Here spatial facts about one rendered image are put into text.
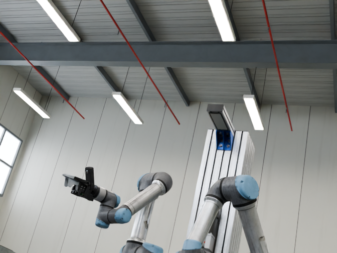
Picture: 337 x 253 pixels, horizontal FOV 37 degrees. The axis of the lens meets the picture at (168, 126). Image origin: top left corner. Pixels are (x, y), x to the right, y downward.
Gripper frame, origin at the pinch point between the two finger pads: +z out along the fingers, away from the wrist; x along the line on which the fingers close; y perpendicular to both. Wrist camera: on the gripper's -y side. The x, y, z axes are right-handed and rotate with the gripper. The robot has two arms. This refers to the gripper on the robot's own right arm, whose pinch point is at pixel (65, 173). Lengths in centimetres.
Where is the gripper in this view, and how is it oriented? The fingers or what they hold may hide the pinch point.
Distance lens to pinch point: 253.0
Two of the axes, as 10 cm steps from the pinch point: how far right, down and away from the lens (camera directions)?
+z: -6.8, -4.3, -6.0
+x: -6.7, 0.2, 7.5
